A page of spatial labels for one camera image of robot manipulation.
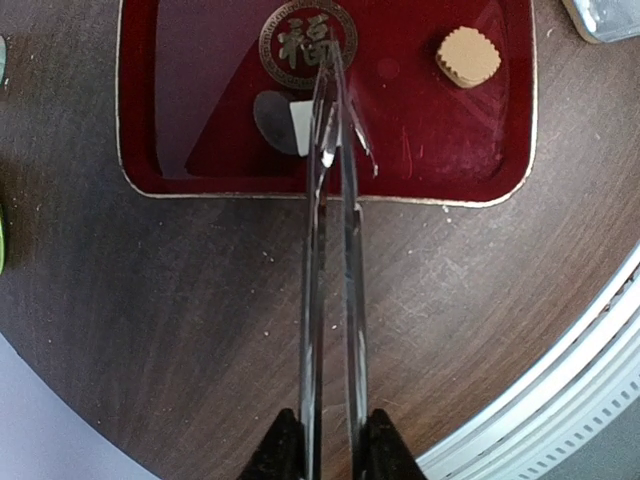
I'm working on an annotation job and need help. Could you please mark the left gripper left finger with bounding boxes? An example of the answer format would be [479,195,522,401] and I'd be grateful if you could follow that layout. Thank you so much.
[242,408,303,480]

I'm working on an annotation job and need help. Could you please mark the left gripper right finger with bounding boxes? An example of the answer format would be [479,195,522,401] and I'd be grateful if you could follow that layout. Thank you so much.
[363,409,427,480]

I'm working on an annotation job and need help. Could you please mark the dark red lacquer tray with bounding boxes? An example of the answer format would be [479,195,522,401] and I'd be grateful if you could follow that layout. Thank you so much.
[115,1,538,208]

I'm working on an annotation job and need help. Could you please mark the black tongs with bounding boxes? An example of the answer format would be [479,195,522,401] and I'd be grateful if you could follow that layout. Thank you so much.
[298,35,369,479]

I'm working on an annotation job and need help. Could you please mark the brown round chocolate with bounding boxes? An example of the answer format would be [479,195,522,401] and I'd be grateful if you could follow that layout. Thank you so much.
[436,26,502,89]

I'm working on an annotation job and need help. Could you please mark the beige illustrated tin lid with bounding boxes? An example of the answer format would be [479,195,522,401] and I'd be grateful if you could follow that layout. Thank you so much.
[562,0,640,44]

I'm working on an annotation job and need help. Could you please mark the green saucer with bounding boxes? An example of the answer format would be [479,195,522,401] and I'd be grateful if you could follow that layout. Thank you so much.
[0,35,7,274]

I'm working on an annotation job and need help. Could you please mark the front aluminium rail frame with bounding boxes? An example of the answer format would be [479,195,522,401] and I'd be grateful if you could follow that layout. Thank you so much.
[417,249,639,479]

